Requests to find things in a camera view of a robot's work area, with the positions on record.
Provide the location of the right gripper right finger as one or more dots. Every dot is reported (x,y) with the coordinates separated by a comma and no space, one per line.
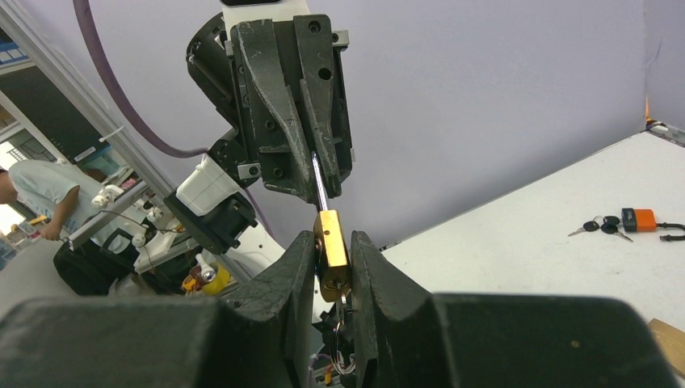
(406,336)

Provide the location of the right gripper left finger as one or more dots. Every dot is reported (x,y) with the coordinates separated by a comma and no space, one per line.
(257,336)

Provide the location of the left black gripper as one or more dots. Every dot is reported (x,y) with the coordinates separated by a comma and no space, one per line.
(280,86)

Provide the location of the small padlock key charm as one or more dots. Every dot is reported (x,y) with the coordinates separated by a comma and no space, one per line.
(337,333)

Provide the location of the small brass padlock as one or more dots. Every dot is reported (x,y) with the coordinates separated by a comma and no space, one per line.
(332,263)

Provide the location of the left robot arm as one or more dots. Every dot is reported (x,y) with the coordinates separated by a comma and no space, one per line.
(211,205)

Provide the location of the black-headed keys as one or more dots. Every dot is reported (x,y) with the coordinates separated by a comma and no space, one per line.
(607,224)

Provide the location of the person in white shirt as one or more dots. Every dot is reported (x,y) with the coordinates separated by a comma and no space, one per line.
(63,194)

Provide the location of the orange padlock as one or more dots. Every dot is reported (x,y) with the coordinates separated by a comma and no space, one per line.
(644,220)

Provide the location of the aluminium table frame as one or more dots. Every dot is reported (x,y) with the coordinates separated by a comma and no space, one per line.
(74,86)

